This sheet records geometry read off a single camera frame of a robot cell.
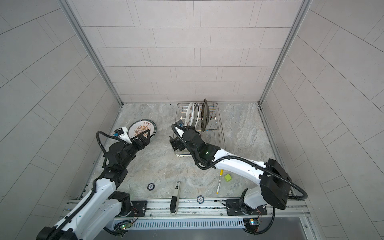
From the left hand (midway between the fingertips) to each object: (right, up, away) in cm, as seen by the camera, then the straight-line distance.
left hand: (149, 131), depth 77 cm
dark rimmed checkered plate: (+30, +8, +25) cm, 40 cm away
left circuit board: (-8, -40, -13) cm, 43 cm away
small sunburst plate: (-13, +1, +22) cm, 25 cm away
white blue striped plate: (+25, +11, +14) cm, 30 cm away
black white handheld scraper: (+15, -34, -10) cm, 38 cm away
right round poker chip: (+27, -34, -3) cm, 43 cm away
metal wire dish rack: (+36, -4, +20) cm, 41 cm away
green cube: (+42, -25, +2) cm, 49 cm away
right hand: (+14, -1, -2) cm, 15 cm away
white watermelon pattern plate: (+20, +8, +25) cm, 33 cm away
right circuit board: (+50, -42, -9) cm, 66 cm away
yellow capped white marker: (+38, -24, +5) cm, 46 cm away
